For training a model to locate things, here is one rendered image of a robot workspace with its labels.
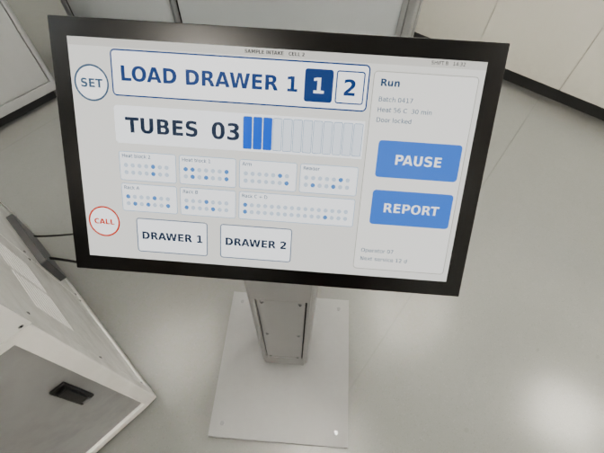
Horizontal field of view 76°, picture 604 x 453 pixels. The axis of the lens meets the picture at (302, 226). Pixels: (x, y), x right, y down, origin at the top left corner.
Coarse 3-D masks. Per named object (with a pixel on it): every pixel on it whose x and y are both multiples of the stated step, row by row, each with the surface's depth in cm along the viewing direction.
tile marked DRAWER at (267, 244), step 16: (224, 224) 50; (224, 240) 50; (240, 240) 50; (256, 240) 50; (272, 240) 50; (288, 240) 50; (224, 256) 51; (240, 256) 51; (256, 256) 51; (272, 256) 51; (288, 256) 50
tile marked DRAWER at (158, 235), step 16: (144, 224) 50; (160, 224) 50; (176, 224) 50; (192, 224) 50; (208, 224) 50; (144, 240) 51; (160, 240) 51; (176, 240) 50; (192, 240) 50; (208, 240) 50; (208, 256) 51
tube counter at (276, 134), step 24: (216, 120) 46; (240, 120) 46; (264, 120) 46; (288, 120) 45; (312, 120) 45; (336, 120) 45; (216, 144) 47; (240, 144) 46; (264, 144) 46; (288, 144) 46; (312, 144) 46; (336, 144) 46; (360, 144) 46
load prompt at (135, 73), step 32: (128, 64) 44; (160, 64) 44; (192, 64) 44; (224, 64) 44; (256, 64) 44; (288, 64) 44; (320, 64) 44; (352, 64) 43; (128, 96) 45; (160, 96) 45; (192, 96) 45; (224, 96) 45; (256, 96) 45; (288, 96) 45; (320, 96) 44; (352, 96) 44
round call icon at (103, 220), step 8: (88, 208) 50; (96, 208) 50; (104, 208) 50; (112, 208) 50; (88, 216) 50; (96, 216) 50; (104, 216) 50; (112, 216) 50; (88, 224) 50; (96, 224) 50; (104, 224) 50; (112, 224) 50; (120, 224) 50; (96, 232) 51; (104, 232) 51; (112, 232) 51; (120, 232) 50
